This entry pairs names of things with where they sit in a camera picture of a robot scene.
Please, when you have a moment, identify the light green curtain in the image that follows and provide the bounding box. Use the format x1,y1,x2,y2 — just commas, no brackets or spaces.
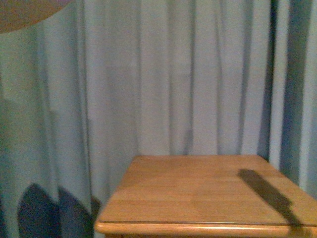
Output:
0,0,317,238

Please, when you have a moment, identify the wooden bedside cabinet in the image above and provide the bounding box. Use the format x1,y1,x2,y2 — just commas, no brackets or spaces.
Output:
95,155,317,238

